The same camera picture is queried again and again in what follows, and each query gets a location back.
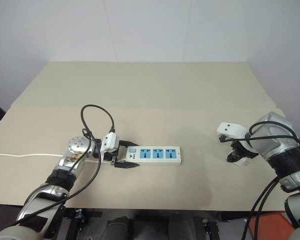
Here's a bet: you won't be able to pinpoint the white power strip cord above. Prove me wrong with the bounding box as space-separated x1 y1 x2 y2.
0 152 111 165

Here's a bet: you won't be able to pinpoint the black under-table frame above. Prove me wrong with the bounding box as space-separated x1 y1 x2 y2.
56 207 104 240

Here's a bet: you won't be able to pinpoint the white power strip blue sockets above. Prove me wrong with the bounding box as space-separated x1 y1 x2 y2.
118 145 183 168

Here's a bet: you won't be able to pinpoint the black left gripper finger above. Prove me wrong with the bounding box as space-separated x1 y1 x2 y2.
113 160 141 170
118 140 139 149

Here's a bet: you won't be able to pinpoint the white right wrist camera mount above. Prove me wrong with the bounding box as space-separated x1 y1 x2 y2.
216 121 260 160

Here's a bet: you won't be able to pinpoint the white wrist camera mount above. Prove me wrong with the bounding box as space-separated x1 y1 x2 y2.
216 121 260 160
99 132 121 154

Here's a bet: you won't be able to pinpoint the orange floor mat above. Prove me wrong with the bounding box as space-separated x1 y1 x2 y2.
244 211 295 240

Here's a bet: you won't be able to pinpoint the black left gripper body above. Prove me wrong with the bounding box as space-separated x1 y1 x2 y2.
101 140 124 166

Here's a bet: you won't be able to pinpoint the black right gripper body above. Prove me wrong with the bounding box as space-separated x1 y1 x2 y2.
228 139 251 158

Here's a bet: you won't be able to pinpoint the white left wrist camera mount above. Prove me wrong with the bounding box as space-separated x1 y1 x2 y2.
99 132 121 154

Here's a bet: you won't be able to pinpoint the dark rounded shape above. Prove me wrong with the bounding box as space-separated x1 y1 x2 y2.
106 215 137 240

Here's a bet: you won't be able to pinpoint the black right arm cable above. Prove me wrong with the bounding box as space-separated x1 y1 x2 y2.
239 120 300 240

